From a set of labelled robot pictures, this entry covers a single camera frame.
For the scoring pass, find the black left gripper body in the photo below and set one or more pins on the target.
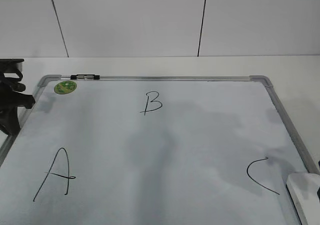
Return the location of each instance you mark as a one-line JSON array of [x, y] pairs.
[[11, 96]]

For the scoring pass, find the white whiteboard with aluminium frame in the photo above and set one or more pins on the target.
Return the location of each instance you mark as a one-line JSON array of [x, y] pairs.
[[127, 150]]

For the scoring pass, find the green round magnet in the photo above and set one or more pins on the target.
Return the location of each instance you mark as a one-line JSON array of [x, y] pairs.
[[65, 87]]

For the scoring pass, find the white whiteboard eraser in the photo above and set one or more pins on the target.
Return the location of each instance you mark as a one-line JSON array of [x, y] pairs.
[[304, 189]]

